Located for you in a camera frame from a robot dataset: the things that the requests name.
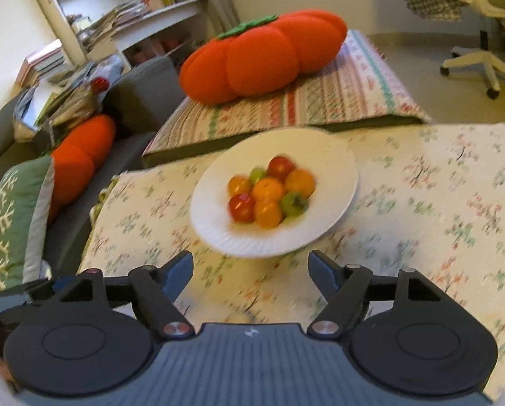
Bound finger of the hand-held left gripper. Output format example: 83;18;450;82
24;277;81;302

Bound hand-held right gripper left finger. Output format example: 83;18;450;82
51;250;195;339

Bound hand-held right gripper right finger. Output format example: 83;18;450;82
307;249;443;338

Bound white ribbed plate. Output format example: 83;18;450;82
189;128;360;258

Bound pile of cherry tomatoes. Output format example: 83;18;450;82
228;156;316;229

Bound green snowflake pillow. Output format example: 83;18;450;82
0;155;55;297

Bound yellow-green quilted mat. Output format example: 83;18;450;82
89;175;122;225

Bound floral tablecloth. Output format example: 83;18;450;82
77;123;505;402

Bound small orange persimmon cushion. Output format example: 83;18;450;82
47;114;117;221

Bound striped patterned cushion cover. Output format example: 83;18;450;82
141;29;433;167

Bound grey sofa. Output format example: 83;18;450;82
0;56;185;271

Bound clutter of papers and bags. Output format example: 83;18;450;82
13;55;124;142

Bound large orange persimmon cushion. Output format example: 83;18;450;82
179;9;348;104

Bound stack of books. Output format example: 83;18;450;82
16;42;67;87

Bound white bookshelf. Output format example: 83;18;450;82
22;0;219;72

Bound stack of papers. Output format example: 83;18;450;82
66;0;147;47

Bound white office chair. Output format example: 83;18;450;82
441;0;505;99

